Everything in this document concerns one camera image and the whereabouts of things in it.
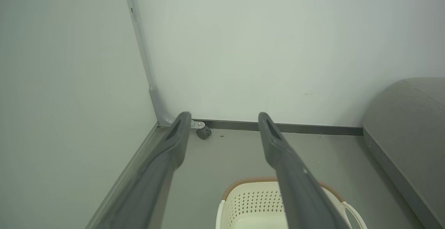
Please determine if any black wall baseboard strip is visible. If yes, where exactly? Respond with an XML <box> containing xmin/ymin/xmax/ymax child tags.
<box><xmin>193</xmin><ymin>119</ymin><xmax>364</xmax><ymax>136</ymax></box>

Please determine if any cream perforated laundry basket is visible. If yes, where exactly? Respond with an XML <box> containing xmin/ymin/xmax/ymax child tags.
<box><xmin>216</xmin><ymin>177</ymin><xmax>368</xmax><ymax>229</ymax></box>

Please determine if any grey wall baseboard strip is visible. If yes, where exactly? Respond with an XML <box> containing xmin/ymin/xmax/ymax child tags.
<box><xmin>85</xmin><ymin>123</ymin><xmax>171</xmax><ymax>229</ymax></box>

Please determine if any black caster wheel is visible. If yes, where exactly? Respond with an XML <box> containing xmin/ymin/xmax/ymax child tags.
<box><xmin>196</xmin><ymin>126</ymin><xmax>212</xmax><ymax>140</ymax></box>

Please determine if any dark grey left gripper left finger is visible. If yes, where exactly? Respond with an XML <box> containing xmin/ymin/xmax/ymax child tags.
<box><xmin>91</xmin><ymin>112</ymin><xmax>192</xmax><ymax>229</ymax></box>

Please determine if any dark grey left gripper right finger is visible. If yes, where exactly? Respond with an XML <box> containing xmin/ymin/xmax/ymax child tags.
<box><xmin>258</xmin><ymin>112</ymin><xmax>350</xmax><ymax>229</ymax></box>

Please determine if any grey metal partition post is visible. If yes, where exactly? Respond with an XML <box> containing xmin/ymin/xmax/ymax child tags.
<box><xmin>122</xmin><ymin>0</ymin><xmax>206</xmax><ymax>129</ymax></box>

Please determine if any grey fabric sofa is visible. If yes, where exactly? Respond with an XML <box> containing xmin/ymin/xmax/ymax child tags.
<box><xmin>363</xmin><ymin>77</ymin><xmax>445</xmax><ymax>229</ymax></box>

